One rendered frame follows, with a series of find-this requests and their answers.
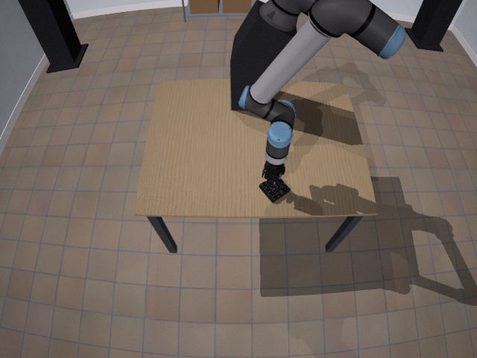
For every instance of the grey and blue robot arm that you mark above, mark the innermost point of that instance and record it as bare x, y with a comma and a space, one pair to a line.
362, 19

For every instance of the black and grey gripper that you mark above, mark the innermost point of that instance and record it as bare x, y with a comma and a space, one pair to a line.
271, 173

